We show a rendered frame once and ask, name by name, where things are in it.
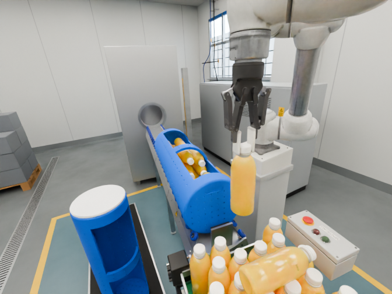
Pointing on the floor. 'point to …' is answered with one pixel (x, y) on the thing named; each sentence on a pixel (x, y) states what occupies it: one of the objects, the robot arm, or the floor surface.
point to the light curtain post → (186, 103)
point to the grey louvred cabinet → (216, 88)
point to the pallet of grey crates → (16, 154)
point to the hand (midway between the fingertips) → (244, 141)
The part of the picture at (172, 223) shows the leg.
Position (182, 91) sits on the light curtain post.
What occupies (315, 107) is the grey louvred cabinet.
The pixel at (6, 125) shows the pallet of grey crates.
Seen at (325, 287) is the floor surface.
